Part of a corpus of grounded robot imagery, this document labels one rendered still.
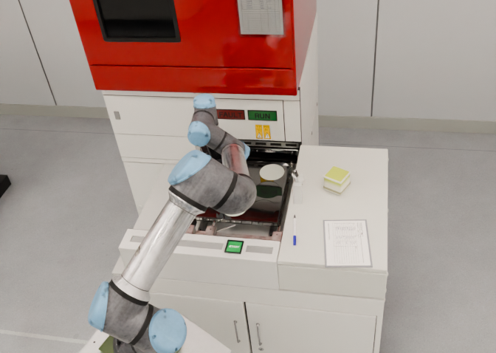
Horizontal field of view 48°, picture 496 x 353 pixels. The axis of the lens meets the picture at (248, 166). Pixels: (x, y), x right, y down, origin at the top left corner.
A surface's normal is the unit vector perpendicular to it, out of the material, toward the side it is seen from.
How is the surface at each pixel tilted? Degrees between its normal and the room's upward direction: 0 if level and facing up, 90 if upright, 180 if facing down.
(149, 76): 90
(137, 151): 90
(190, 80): 90
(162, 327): 50
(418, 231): 0
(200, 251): 0
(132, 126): 90
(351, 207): 0
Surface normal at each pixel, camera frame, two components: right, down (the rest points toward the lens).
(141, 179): -0.19, 0.63
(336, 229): -0.09, -0.77
